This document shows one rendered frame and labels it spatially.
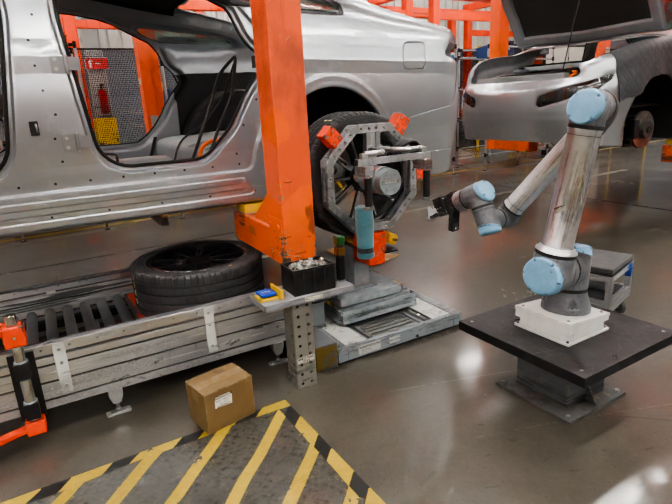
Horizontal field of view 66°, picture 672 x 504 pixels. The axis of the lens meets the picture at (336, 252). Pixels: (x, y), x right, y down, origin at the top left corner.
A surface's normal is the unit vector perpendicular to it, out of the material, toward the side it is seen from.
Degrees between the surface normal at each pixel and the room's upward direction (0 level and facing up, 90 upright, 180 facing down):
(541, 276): 91
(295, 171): 90
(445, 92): 90
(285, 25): 90
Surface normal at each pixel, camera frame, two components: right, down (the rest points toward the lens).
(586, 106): -0.70, 0.03
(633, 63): 0.22, 0.22
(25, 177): 0.50, 0.26
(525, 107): -0.80, 0.16
